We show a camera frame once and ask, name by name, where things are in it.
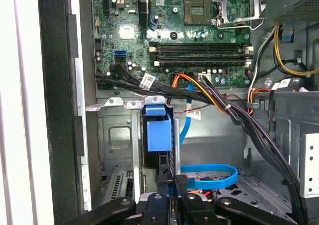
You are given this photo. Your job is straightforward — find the locking lever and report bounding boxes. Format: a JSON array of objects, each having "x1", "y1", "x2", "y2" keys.
[{"x1": 216, "y1": 17, "x2": 265, "y2": 31}]

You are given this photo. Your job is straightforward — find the grey drive cage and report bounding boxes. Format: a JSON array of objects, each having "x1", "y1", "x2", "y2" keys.
[{"x1": 270, "y1": 90, "x2": 319, "y2": 225}]

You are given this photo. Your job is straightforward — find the black graphics card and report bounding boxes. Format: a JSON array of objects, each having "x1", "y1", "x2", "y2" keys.
[{"x1": 138, "y1": 0, "x2": 151, "y2": 28}]

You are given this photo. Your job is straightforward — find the twisted red black wire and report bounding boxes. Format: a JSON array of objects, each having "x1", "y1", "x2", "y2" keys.
[{"x1": 173, "y1": 94, "x2": 241, "y2": 115}]

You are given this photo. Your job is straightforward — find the grey white wire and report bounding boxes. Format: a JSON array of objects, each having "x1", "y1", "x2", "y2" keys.
[{"x1": 249, "y1": 25, "x2": 279, "y2": 91}]

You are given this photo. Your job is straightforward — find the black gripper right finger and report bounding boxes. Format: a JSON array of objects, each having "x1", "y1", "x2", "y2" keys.
[{"x1": 174, "y1": 175, "x2": 298, "y2": 225}]

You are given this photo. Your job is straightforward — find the yellow wire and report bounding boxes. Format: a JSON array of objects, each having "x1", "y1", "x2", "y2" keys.
[{"x1": 273, "y1": 24, "x2": 319, "y2": 78}]

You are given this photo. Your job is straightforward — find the black PC case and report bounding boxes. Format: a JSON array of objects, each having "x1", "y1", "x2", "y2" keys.
[{"x1": 36, "y1": 0, "x2": 319, "y2": 225}]

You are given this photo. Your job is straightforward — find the black RAM slot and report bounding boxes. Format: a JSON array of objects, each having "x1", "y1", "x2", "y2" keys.
[
  {"x1": 154, "y1": 54, "x2": 252, "y2": 67},
  {"x1": 149, "y1": 41, "x2": 253, "y2": 54}
]

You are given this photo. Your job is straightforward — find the orange power wire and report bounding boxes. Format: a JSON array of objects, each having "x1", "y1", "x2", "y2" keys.
[{"x1": 171, "y1": 72, "x2": 229, "y2": 113}]

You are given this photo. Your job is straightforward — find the CPU socket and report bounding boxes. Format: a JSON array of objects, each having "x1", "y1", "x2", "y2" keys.
[{"x1": 183, "y1": 0, "x2": 212, "y2": 26}]

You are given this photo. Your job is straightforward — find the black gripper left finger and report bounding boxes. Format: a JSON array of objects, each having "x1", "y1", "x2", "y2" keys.
[{"x1": 66, "y1": 174, "x2": 173, "y2": 225}]

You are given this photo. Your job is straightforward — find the green motherboard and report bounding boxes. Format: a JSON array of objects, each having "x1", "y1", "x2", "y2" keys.
[{"x1": 92, "y1": 0, "x2": 254, "y2": 90}]

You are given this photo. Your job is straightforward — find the black cable bundle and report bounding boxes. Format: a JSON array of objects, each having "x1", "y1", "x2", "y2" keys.
[{"x1": 95, "y1": 62, "x2": 309, "y2": 225}]

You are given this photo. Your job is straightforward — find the multicolour wire bundle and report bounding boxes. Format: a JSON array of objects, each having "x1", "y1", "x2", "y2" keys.
[{"x1": 247, "y1": 87, "x2": 272, "y2": 109}]

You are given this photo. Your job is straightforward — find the grey power supply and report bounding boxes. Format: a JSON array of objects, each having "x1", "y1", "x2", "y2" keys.
[{"x1": 263, "y1": 0, "x2": 319, "y2": 24}]

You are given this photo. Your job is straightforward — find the blue SATA cable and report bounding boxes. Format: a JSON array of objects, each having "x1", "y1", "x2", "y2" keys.
[{"x1": 178, "y1": 81, "x2": 239, "y2": 190}]

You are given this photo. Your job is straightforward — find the grey disk bay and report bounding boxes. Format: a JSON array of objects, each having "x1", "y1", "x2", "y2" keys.
[{"x1": 85, "y1": 96, "x2": 181, "y2": 201}]

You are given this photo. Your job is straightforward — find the hard disk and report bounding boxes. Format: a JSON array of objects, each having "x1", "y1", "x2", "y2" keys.
[{"x1": 141, "y1": 103, "x2": 180, "y2": 195}]

